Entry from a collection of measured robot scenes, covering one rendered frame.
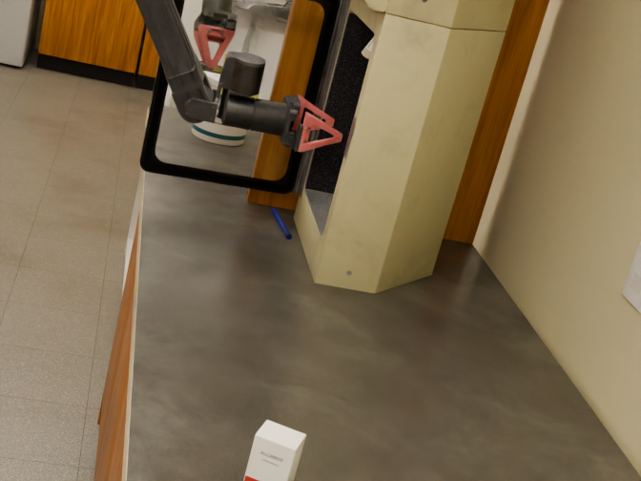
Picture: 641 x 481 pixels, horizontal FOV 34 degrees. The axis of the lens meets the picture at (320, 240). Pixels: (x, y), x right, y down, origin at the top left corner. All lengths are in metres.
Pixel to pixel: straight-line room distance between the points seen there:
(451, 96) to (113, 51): 5.11
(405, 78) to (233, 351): 0.53
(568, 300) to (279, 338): 0.55
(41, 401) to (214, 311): 1.59
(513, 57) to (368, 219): 0.55
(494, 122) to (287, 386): 0.92
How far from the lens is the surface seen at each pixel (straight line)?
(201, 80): 1.81
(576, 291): 1.84
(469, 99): 1.85
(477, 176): 2.20
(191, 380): 1.40
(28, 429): 3.01
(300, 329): 1.62
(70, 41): 6.79
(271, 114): 1.82
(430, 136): 1.78
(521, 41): 2.15
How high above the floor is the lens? 1.60
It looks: 19 degrees down
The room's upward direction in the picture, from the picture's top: 15 degrees clockwise
